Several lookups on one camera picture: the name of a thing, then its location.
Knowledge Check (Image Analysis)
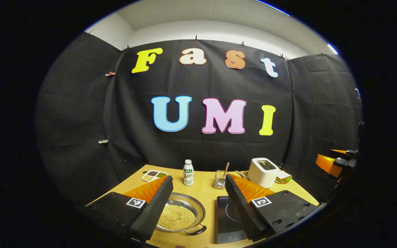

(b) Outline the divided dish of beans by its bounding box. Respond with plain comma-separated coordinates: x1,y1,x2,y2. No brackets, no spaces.
142,170,168,183

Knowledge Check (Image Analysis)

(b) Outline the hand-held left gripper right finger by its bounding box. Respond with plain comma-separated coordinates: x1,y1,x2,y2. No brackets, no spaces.
225,174,319,242

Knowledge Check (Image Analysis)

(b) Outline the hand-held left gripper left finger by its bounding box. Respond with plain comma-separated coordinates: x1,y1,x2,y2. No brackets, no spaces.
85,175,174,241

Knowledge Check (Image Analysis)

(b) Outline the steel pot with beans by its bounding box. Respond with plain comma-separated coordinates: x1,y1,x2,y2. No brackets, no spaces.
155,193,207,236

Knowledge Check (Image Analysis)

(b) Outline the white toaster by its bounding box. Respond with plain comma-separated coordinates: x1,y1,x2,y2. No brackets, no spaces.
248,158,282,188

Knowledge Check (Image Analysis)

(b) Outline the metal wire utensil holder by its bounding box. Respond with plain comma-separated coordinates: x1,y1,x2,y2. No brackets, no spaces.
214,170,228,189

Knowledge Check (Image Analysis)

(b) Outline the white drink bottle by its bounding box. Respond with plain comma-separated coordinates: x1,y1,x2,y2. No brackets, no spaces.
183,159,194,186

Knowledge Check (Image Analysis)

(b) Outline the black induction cooktop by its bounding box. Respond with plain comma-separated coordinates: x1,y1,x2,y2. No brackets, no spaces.
215,196,249,244

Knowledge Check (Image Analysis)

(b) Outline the sandwich with lettuce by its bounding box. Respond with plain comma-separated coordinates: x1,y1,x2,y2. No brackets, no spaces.
275,171,293,184

